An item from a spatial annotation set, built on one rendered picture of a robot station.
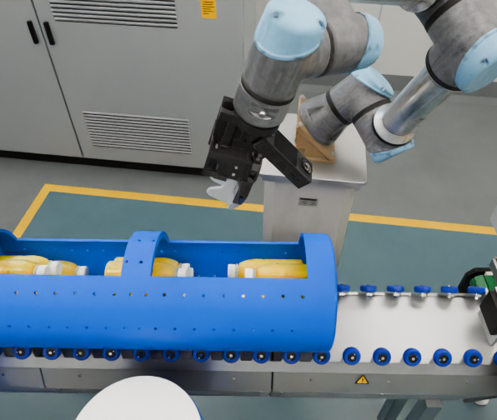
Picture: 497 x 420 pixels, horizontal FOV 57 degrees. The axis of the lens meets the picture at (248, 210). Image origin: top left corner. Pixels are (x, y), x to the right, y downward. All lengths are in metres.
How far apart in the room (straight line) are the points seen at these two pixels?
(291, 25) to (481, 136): 3.32
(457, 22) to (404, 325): 0.78
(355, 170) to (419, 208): 1.68
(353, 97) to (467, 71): 0.44
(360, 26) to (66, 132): 2.67
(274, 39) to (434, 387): 1.04
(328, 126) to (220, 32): 1.24
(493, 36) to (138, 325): 0.89
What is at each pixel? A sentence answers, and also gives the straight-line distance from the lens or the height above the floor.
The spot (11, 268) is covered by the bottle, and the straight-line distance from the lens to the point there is 1.21.
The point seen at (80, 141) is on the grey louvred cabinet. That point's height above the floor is 0.23.
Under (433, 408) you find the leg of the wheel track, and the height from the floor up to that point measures 0.62.
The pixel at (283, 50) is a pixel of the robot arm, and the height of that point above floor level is 1.79.
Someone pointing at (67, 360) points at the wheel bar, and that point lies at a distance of 1.32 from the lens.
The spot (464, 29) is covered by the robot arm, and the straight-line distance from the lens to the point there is 0.95.
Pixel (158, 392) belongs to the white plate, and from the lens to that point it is 1.10.
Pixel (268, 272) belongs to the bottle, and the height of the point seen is 1.17.
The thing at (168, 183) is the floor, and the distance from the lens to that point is 3.06.
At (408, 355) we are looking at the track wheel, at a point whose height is 0.97.
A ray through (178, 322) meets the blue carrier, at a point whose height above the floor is 1.15.
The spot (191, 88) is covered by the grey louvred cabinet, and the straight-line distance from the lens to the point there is 2.66.
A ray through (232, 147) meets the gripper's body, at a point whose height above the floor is 1.62.
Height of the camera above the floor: 2.04
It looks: 46 degrees down
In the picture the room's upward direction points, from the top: straight up
